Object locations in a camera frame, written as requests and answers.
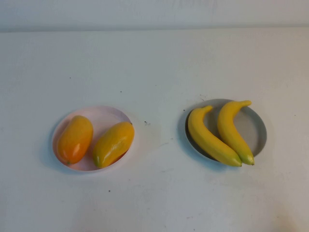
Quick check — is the yellow plastic banana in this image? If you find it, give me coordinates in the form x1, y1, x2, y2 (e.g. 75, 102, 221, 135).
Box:
187, 105, 243, 167
217, 100, 255, 166

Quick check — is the orange mango with green tip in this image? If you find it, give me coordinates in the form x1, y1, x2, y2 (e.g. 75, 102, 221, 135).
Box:
92, 121, 135, 169

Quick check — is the blue-grey round plate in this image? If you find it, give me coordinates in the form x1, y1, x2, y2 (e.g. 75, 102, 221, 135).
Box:
184, 98, 268, 162

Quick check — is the pink round plate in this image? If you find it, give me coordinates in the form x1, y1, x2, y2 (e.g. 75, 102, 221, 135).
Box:
52, 105, 133, 172

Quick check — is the orange plastic mango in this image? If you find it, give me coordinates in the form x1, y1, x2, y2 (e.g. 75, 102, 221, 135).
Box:
57, 115, 94, 165

